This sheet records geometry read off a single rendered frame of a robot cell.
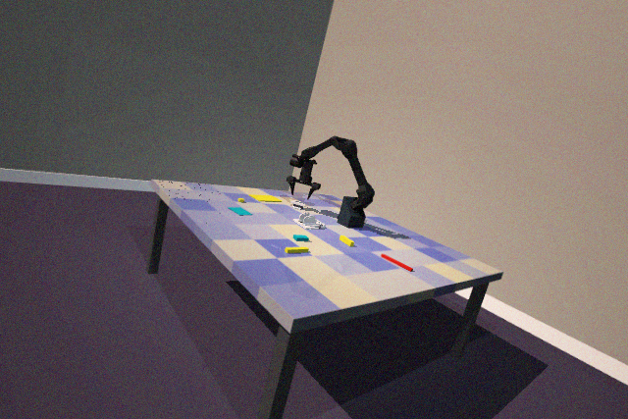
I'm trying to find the small yellow block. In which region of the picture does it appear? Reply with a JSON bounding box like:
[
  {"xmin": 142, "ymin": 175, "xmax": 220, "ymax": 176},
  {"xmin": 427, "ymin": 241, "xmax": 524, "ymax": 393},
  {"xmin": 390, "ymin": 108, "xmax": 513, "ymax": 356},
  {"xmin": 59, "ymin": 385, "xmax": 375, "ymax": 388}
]
[{"xmin": 340, "ymin": 236, "xmax": 354, "ymax": 246}]

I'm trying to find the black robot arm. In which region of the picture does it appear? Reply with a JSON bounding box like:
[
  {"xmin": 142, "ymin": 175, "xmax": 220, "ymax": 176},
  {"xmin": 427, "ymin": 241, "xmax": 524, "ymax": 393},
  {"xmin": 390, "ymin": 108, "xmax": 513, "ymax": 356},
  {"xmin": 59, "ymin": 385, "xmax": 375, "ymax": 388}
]
[{"xmin": 289, "ymin": 136, "xmax": 375, "ymax": 213}]

